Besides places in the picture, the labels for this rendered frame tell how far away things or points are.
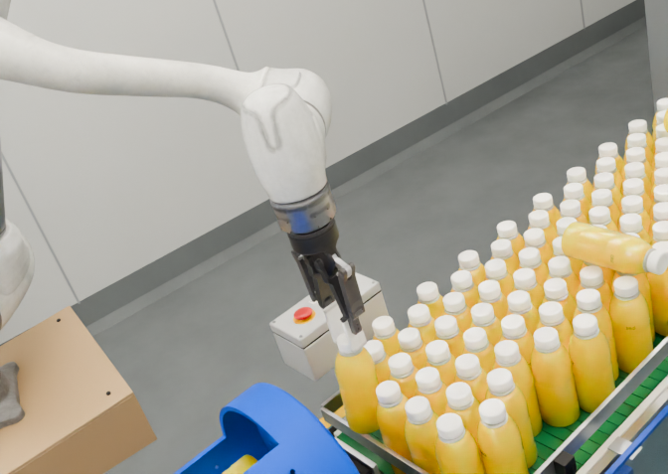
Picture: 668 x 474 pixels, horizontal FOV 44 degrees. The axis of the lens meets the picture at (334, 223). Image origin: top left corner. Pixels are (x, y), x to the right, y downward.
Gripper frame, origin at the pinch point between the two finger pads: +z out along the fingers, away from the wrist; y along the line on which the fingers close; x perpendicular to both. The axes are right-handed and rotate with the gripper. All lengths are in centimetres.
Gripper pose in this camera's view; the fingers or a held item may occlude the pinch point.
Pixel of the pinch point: (345, 327)
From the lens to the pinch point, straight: 133.3
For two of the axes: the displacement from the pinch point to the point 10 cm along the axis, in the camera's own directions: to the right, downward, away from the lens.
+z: 2.7, 8.4, 4.7
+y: 6.2, 2.2, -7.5
